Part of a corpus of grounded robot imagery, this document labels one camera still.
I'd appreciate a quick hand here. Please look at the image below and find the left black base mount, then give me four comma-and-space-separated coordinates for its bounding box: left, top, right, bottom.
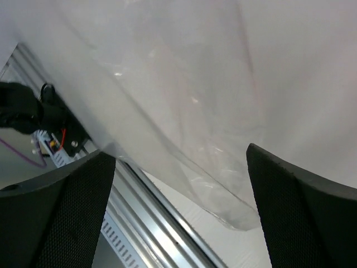
40, 83, 90, 157

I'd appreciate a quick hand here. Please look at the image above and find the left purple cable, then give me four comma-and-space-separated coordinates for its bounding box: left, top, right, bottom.
0, 136, 48, 169

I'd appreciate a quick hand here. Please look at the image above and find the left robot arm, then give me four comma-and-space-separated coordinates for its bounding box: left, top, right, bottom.
1, 82, 43, 135

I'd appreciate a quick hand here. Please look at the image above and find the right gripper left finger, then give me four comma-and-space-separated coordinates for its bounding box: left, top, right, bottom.
1, 151, 115, 267

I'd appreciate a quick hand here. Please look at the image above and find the white slotted cable duct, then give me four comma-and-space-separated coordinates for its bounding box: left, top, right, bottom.
35, 131, 147, 267

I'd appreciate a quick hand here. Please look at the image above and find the aluminium rail frame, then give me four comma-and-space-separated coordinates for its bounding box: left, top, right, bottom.
1, 43, 227, 267

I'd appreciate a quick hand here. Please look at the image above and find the clear zip top bag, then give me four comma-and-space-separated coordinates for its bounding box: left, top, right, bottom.
1, 1, 356, 230

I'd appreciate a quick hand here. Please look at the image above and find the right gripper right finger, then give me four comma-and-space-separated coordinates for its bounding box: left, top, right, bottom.
246, 144, 356, 267

